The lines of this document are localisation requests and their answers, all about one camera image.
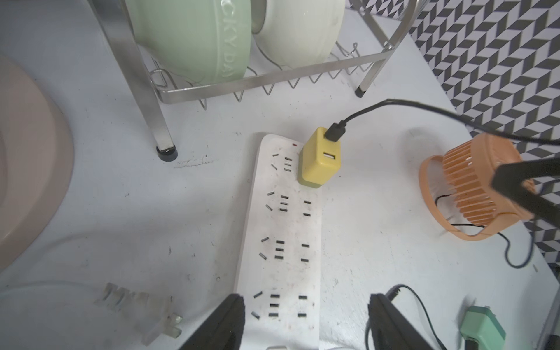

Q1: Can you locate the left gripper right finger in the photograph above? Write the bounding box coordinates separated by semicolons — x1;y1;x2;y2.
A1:
368;293;433;350

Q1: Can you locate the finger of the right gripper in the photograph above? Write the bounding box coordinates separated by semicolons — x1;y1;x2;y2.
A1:
491;157;560;229

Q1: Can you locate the metal dish rack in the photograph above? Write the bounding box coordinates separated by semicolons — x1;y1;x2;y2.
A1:
89;1;424;162

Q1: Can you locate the orange small fan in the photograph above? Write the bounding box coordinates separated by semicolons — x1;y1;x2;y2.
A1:
419;134;535;242

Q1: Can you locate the white power strip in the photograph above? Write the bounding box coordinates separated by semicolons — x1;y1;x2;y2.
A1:
234;134;322;349

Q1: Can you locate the yellow USB charger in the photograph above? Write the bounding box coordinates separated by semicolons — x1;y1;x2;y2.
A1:
297;127;341;188

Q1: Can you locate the green plug adapter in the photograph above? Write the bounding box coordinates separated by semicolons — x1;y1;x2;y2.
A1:
459;306;506;350

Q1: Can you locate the black cable of orange fan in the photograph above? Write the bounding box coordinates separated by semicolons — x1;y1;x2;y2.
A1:
324;98;560;270

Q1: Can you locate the white bowl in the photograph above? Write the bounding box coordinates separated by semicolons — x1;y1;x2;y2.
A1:
251;0;346;69

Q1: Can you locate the white fan plug cable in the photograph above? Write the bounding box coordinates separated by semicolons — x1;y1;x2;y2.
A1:
0;279;184;347

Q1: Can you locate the beige desk fan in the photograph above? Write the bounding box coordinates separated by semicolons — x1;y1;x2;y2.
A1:
1;55;74;270

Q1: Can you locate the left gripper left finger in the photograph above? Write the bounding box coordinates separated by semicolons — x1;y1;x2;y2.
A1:
179;294;245;350

